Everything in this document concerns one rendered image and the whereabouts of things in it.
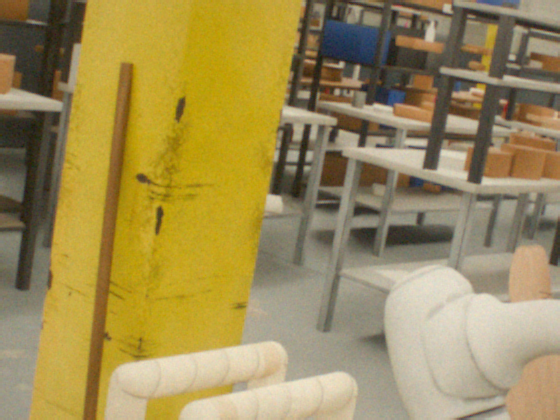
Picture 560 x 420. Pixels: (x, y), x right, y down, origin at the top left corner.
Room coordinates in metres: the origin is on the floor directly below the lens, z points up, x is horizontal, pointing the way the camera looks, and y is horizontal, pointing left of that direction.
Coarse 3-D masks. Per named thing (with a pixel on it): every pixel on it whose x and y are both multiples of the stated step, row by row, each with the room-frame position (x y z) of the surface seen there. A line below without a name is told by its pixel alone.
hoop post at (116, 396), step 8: (112, 392) 0.83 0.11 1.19; (120, 392) 0.83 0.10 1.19; (128, 392) 0.83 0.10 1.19; (136, 392) 0.83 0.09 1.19; (112, 400) 0.83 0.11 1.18; (120, 400) 0.83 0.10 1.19; (128, 400) 0.83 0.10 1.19; (136, 400) 0.83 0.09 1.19; (144, 400) 0.83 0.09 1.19; (112, 408) 0.83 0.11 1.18; (120, 408) 0.83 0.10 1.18; (128, 408) 0.83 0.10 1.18; (136, 408) 0.83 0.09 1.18; (144, 408) 0.84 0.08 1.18; (112, 416) 0.83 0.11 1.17; (120, 416) 0.82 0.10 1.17; (128, 416) 0.83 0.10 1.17; (136, 416) 0.83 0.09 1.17; (144, 416) 0.84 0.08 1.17
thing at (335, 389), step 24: (288, 384) 0.86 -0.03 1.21; (312, 384) 0.88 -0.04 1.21; (336, 384) 0.90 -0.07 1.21; (192, 408) 0.78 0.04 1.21; (216, 408) 0.79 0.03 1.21; (240, 408) 0.80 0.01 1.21; (264, 408) 0.82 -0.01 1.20; (288, 408) 0.84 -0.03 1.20; (312, 408) 0.87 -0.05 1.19; (336, 408) 0.90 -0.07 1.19
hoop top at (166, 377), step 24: (168, 360) 0.87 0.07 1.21; (192, 360) 0.88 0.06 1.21; (216, 360) 0.90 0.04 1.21; (240, 360) 0.92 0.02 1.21; (264, 360) 0.94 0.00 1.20; (120, 384) 0.83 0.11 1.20; (144, 384) 0.83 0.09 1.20; (168, 384) 0.85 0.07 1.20; (192, 384) 0.87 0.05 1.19; (216, 384) 0.90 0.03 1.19
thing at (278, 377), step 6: (282, 366) 0.96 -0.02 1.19; (276, 372) 0.96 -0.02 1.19; (282, 372) 0.96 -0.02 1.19; (264, 378) 0.95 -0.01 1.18; (270, 378) 0.95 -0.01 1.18; (276, 378) 0.96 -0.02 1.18; (282, 378) 0.96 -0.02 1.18; (252, 384) 0.96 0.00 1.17; (258, 384) 0.96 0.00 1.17; (264, 384) 0.95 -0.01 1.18; (270, 384) 0.95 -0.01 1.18; (276, 384) 0.96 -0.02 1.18
